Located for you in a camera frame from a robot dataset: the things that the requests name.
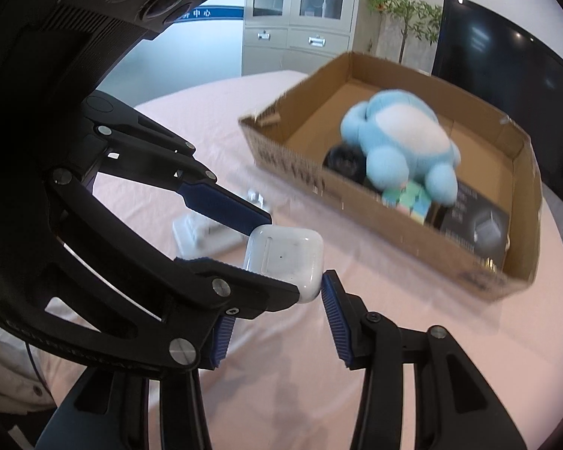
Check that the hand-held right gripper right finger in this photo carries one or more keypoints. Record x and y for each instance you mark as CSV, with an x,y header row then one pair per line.
x,y
338,323

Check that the black television screen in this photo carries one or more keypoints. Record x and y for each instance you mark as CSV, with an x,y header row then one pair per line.
x,y
497,56

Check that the brown cardboard box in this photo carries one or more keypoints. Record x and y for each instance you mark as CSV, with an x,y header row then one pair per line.
x,y
319,117

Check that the black rectangular box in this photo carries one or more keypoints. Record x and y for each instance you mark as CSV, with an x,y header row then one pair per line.
x,y
478,229

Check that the white earbuds case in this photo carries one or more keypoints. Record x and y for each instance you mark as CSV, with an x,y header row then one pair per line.
x,y
281,258

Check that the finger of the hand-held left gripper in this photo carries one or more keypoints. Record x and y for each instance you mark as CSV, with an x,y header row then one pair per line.
x,y
244,290
225,208

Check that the white jacket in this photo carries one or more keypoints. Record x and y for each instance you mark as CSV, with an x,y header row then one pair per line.
x,y
9,375

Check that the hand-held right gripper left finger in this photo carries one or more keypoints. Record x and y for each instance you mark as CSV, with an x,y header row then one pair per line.
x,y
223,342

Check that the pastel colourful cube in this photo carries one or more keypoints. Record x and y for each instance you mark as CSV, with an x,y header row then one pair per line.
x,y
410,204

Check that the black round gadget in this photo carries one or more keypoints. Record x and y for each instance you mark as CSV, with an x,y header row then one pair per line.
x,y
342,159

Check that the small leafy green plant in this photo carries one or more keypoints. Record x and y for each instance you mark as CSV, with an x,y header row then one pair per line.
x,y
417,14

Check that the blue plush turtle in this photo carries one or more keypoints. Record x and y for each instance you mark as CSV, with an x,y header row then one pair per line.
x,y
403,131

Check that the pink tablecloth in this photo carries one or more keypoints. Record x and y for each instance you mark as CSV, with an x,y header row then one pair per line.
x,y
286,393

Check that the white grey flat item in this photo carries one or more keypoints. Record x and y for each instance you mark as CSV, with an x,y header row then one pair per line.
x,y
192,236

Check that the grey glass-door cabinet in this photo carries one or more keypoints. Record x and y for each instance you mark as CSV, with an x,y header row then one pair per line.
x,y
272,51

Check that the small silver metal item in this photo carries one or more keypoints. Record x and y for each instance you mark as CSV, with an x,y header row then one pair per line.
x,y
259,198

